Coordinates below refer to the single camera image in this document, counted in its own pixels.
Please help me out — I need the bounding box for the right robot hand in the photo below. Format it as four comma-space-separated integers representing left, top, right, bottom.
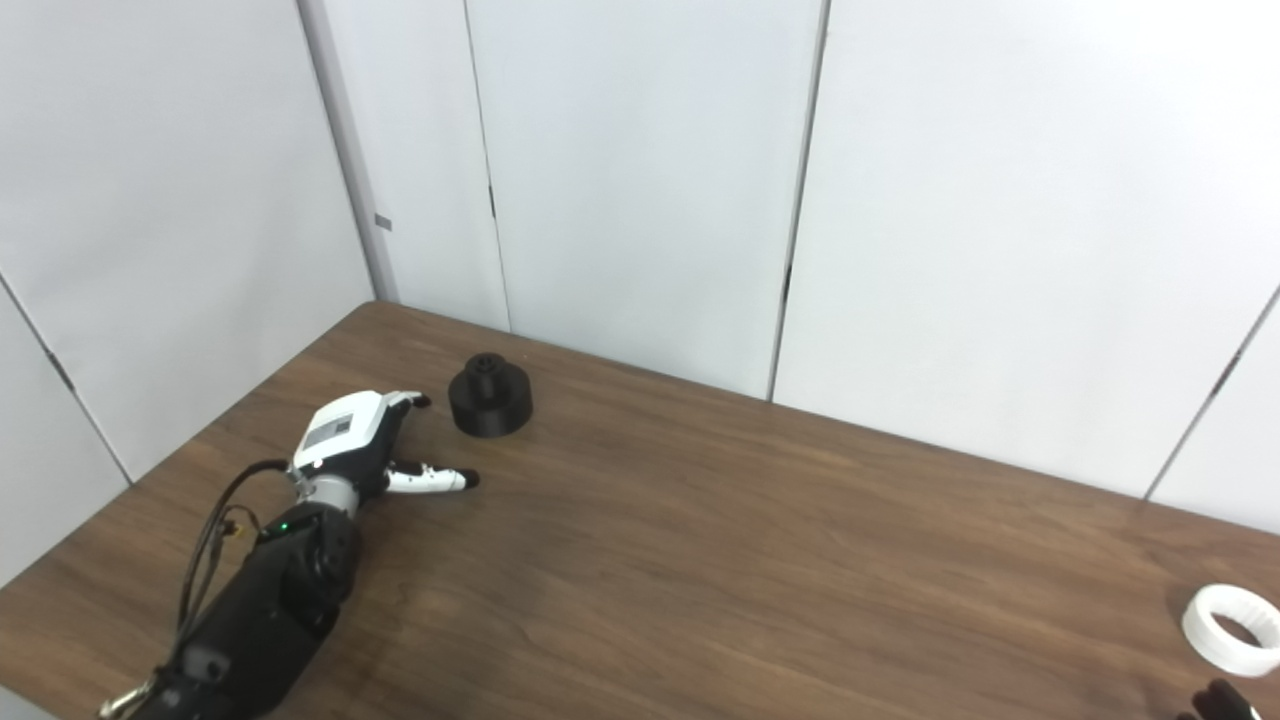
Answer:
1190, 680, 1263, 720

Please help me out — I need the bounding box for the thin left wrist wire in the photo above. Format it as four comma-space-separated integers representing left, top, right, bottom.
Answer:
205, 505, 263, 561

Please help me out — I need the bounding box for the round black stepped part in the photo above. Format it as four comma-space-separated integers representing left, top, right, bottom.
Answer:
448, 354, 534, 441

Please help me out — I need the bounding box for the white toothed ring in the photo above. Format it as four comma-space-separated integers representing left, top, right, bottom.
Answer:
1181, 584, 1280, 678

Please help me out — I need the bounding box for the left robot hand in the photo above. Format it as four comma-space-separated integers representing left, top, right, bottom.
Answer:
288, 390, 481, 501

